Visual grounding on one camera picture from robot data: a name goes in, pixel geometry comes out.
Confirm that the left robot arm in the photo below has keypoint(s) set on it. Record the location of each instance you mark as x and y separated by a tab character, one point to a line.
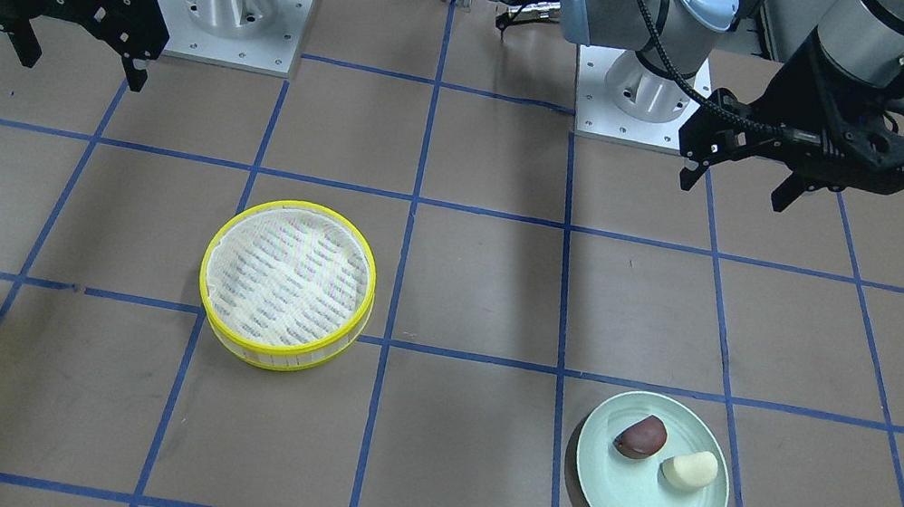
673	38

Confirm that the yellow steamer basket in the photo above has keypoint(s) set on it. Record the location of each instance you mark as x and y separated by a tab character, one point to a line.
287	285

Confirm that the dark red bun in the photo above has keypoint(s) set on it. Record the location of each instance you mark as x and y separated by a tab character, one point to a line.
643	439

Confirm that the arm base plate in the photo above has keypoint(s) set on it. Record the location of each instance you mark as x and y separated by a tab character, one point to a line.
595	112
261	36

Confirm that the white bun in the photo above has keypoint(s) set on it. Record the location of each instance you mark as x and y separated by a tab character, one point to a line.
691	472

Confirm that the light green plate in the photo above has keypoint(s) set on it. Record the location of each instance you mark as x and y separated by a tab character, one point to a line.
608	479

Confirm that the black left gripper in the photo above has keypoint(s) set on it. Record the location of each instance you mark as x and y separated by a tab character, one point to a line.
793	92

